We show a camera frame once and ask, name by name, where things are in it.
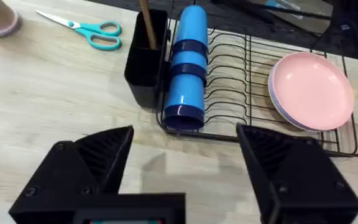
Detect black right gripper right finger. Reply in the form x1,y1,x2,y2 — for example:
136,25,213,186
236,123,358,224

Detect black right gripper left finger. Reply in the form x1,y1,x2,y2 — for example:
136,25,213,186
8,124,135,224

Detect lilac plate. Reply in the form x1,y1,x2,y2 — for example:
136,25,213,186
267,60,318,133

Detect pink plate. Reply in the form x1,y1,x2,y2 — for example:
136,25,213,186
271,52,355,131

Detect black cutlery holder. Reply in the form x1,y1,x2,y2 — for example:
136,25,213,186
124,8,171,109

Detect blue cup with dark bands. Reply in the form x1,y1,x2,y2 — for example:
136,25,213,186
162,4,209,131

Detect black wire dish rack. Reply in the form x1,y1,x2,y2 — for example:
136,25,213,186
155,17,358,159

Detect teal handled scissors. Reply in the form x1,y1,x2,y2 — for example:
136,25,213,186
35,9,123,52

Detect wooden utensil handle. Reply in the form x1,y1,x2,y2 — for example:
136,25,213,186
139,0,157,50

